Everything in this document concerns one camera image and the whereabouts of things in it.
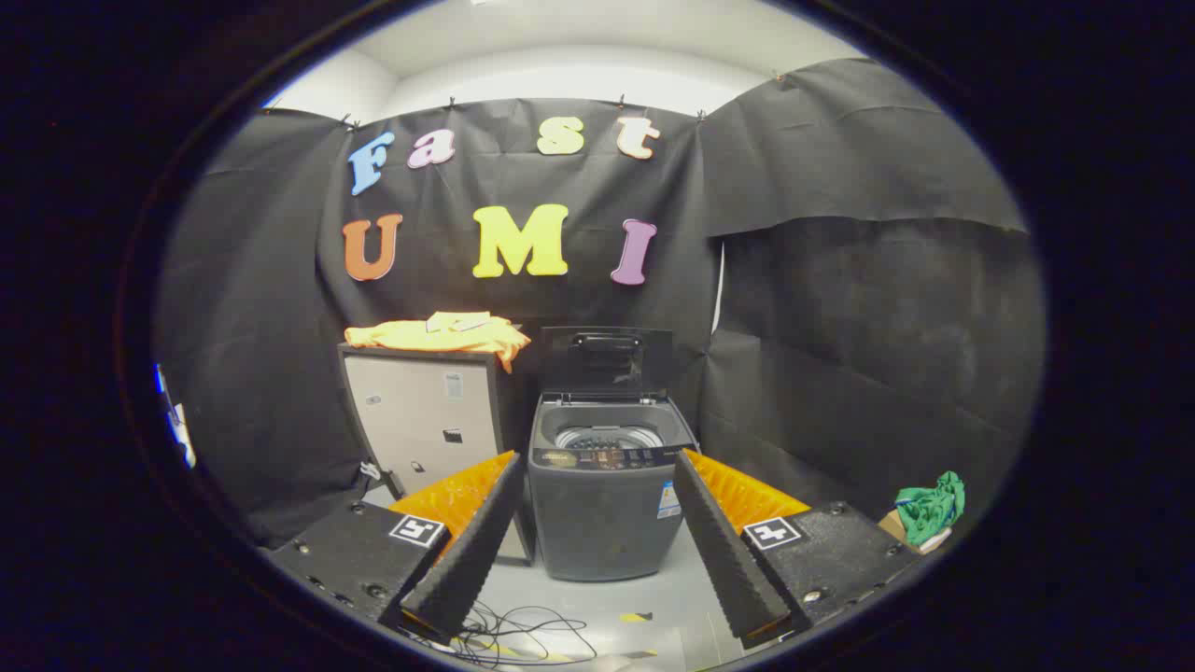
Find grey cabinet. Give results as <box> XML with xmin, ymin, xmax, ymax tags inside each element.
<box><xmin>336</xmin><ymin>343</ymin><xmax>538</xmax><ymax>566</ymax></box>

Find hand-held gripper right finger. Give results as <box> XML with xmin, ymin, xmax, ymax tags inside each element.
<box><xmin>672</xmin><ymin>448</ymin><xmax>925</xmax><ymax>651</ymax></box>

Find green cloth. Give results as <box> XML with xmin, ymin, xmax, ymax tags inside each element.
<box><xmin>894</xmin><ymin>471</ymin><xmax>966</xmax><ymax>548</ymax></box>

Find cardboard box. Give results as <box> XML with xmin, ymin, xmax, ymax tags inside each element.
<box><xmin>878</xmin><ymin>509</ymin><xmax>953</xmax><ymax>556</ymax></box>

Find black backdrop cloth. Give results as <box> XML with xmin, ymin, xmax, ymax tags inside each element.
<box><xmin>154</xmin><ymin>58</ymin><xmax>1047</xmax><ymax>552</ymax></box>

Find white and blue object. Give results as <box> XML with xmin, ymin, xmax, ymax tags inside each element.
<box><xmin>154</xmin><ymin>364</ymin><xmax>197</xmax><ymax>469</ymax></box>

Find grey washing machine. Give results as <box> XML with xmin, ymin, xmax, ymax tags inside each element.
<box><xmin>527</xmin><ymin>392</ymin><xmax>701</xmax><ymax>582</ymax></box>

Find black cables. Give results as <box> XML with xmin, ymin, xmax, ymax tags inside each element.
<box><xmin>448</xmin><ymin>602</ymin><xmax>598</xmax><ymax>668</ymax></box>

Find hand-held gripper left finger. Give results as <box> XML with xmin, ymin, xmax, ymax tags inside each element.
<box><xmin>266</xmin><ymin>451</ymin><xmax>527</xmax><ymax>643</ymax></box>

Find orange polo shirt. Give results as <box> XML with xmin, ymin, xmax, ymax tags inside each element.
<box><xmin>344</xmin><ymin>311</ymin><xmax>532</xmax><ymax>374</ymax></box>

